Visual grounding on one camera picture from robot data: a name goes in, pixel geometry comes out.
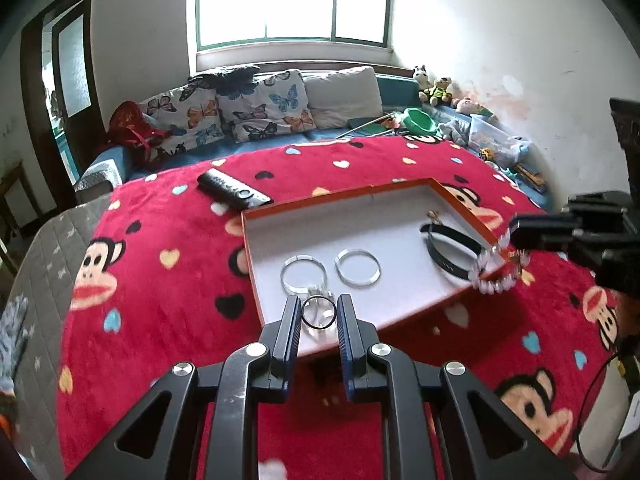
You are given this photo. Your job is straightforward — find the white bead bracelet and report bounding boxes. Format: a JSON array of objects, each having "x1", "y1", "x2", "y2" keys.
[{"x1": 466, "y1": 227, "x2": 532, "y2": 295}]

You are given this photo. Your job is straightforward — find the large silver hoop bangle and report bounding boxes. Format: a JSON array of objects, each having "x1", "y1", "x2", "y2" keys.
[{"x1": 334, "y1": 248, "x2": 382, "y2": 288}]

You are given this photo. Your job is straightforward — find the black watch band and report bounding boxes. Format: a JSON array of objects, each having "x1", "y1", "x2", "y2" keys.
[{"x1": 420, "y1": 223, "x2": 484, "y2": 282}]

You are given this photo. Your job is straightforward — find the silver wire rings cluster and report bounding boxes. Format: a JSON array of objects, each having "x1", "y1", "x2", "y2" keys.
[{"x1": 302, "y1": 287, "x2": 337, "y2": 341}]

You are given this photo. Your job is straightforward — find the orange shallow box tray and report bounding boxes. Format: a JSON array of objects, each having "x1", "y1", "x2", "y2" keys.
[{"x1": 242, "y1": 179, "x2": 497, "y2": 328}]

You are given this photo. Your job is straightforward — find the clear plastic storage box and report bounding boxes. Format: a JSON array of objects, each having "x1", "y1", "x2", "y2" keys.
[{"x1": 468, "y1": 115, "x2": 532, "y2": 168}]

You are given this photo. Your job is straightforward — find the red monkey print blanket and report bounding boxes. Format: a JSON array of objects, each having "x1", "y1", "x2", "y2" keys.
[{"x1": 55, "y1": 135, "x2": 622, "y2": 480}]

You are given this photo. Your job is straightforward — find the black remote control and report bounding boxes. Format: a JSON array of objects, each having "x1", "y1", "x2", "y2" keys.
[{"x1": 196, "y1": 168, "x2": 273, "y2": 211}]

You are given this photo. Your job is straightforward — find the green plastic bowl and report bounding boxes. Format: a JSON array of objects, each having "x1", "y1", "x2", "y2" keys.
[{"x1": 401, "y1": 107, "x2": 437, "y2": 136}]

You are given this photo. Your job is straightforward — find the plush toys group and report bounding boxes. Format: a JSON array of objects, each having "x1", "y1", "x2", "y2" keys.
[{"x1": 412, "y1": 65, "x2": 484, "y2": 115}]

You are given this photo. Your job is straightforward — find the right butterfly print pillow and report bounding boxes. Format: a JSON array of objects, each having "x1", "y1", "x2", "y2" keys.
[{"x1": 217, "y1": 70, "x2": 316, "y2": 143}]

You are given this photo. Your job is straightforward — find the butterfly print pillow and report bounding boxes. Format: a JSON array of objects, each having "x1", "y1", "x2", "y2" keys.
[
  {"x1": 217, "y1": 70, "x2": 316, "y2": 143},
  {"x1": 138, "y1": 84, "x2": 224, "y2": 158}
]

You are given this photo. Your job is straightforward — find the left butterfly print pillow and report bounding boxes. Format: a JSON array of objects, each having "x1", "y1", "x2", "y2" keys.
[{"x1": 138, "y1": 84, "x2": 224, "y2": 158}]

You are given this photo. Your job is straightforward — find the plain white pillow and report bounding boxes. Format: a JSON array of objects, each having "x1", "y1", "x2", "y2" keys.
[{"x1": 304, "y1": 66, "x2": 383, "y2": 129}]

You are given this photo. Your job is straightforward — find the red bag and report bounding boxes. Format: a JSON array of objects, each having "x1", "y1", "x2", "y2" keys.
[{"x1": 106, "y1": 101, "x2": 169, "y2": 165}]

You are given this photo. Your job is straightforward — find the dark wooden door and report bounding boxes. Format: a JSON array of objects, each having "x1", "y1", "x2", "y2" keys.
[{"x1": 20, "y1": 0, "x2": 105, "y2": 209}]

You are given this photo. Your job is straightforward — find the window with green frame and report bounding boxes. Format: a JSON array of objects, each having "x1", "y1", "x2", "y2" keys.
[{"x1": 195, "y1": 0, "x2": 390, "y2": 51}]

